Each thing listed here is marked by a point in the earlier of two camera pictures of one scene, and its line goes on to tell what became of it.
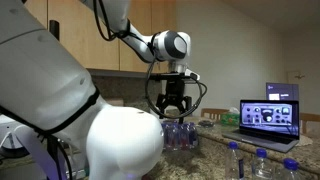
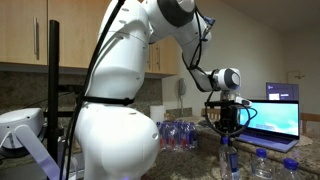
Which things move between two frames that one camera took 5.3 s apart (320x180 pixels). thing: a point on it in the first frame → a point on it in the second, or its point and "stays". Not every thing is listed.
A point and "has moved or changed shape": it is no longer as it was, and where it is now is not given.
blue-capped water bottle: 261,168 stays
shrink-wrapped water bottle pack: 179,136 stays
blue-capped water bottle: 232,162 has moved or changed shape
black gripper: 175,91 → 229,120
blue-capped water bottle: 290,170 stays
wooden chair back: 213,112 stays
